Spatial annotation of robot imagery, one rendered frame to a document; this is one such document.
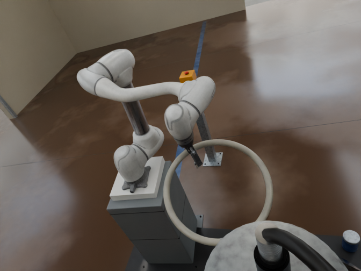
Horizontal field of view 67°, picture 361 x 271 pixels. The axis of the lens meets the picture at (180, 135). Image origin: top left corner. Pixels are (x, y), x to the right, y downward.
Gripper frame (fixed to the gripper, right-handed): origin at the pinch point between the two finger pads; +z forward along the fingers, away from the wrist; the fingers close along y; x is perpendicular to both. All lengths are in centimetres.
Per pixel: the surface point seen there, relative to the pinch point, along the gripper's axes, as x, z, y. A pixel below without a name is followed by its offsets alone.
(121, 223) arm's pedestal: -62, 61, -14
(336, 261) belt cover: -1, -77, 63
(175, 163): -9.0, -6.7, 2.1
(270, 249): -10, -94, 57
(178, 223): -22.9, -6.8, 26.7
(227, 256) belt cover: -14, -75, 54
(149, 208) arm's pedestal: -37, 44, -5
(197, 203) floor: -7, 136, -16
